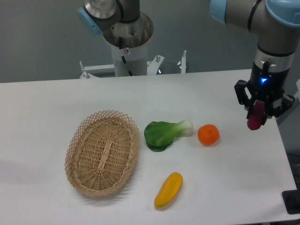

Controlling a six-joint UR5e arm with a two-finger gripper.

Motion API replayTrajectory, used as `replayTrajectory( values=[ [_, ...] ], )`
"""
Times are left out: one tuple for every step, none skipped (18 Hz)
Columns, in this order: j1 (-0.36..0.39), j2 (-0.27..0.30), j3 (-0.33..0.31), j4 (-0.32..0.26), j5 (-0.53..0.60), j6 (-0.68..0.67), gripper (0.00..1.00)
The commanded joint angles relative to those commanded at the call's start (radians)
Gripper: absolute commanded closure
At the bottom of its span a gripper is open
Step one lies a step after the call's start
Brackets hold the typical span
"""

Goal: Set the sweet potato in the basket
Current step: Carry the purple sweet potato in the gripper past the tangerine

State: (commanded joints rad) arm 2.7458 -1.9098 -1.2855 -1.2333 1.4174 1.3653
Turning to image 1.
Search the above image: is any purple sweet potato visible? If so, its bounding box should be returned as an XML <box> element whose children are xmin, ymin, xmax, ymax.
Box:
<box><xmin>247</xmin><ymin>100</ymin><xmax>265</xmax><ymax>130</ymax></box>

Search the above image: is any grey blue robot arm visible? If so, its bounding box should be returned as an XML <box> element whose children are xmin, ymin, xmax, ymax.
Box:
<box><xmin>77</xmin><ymin>0</ymin><xmax>300</xmax><ymax>129</ymax></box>

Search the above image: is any white frame at right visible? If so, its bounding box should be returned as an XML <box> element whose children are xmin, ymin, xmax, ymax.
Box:
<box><xmin>296</xmin><ymin>79</ymin><xmax>300</xmax><ymax>99</ymax></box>

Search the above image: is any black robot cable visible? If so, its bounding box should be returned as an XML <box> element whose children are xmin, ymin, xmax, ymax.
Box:
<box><xmin>118</xmin><ymin>37</ymin><xmax>134</xmax><ymax>77</ymax></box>

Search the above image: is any woven wicker oval basket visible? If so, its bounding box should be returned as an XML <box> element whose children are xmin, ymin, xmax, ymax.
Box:
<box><xmin>65</xmin><ymin>110</ymin><xmax>140</xmax><ymax>197</ymax></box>

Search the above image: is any orange tangerine toy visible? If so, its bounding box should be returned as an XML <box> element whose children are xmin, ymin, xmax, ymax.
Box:
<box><xmin>197</xmin><ymin>124</ymin><xmax>220</xmax><ymax>146</ymax></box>

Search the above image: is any white metal mounting frame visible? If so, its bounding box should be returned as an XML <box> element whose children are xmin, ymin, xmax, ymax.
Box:
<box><xmin>79</xmin><ymin>49</ymin><xmax>189</xmax><ymax>79</ymax></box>

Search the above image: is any yellow mango toy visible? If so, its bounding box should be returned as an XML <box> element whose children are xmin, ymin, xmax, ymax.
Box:
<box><xmin>154</xmin><ymin>172</ymin><xmax>183</xmax><ymax>209</ymax></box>

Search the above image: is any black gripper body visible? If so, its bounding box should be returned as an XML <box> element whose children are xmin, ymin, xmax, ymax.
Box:
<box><xmin>248</xmin><ymin>63</ymin><xmax>290</xmax><ymax>102</ymax></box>

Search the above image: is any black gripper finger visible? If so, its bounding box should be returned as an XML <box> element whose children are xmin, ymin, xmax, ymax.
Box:
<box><xmin>262</xmin><ymin>94</ymin><xmax>295</xmax><ymax>125</ymax></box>
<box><xmin>234</xmin><ymin>80</ymin><xmax>255</xmax><ymax>119</ymax></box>

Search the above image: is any green bok choy toy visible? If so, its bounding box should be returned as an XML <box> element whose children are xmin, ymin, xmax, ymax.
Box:
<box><xmin>144</xmin><ymin>120</ymin><xmax>193</xmax><ymax>152</ymax></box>

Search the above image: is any black device at edge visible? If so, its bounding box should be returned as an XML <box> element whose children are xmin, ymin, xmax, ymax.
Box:
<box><xmin>282</xmin><ymin>190</ymin><xmax>300</xmax><ymax>215</ymax></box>

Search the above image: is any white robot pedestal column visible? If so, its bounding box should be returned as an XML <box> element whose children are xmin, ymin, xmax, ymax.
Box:
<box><xmin>110</xmin><ymin>45</ymin><xmax>147</xmax><ymax>77</ymax></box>

